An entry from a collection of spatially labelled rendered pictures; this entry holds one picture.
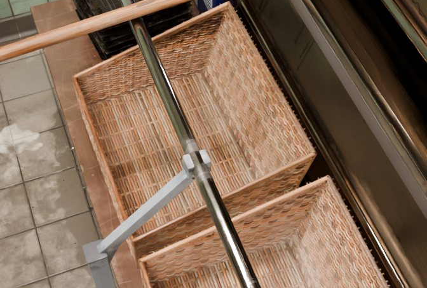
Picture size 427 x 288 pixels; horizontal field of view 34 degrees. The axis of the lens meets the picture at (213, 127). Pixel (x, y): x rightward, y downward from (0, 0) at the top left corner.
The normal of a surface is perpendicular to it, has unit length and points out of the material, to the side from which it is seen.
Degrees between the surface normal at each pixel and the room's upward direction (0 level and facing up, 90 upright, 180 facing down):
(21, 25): 90
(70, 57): 0
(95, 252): 0
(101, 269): 90
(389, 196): 70
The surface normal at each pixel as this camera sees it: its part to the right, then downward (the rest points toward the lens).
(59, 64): 0.00, -0.58
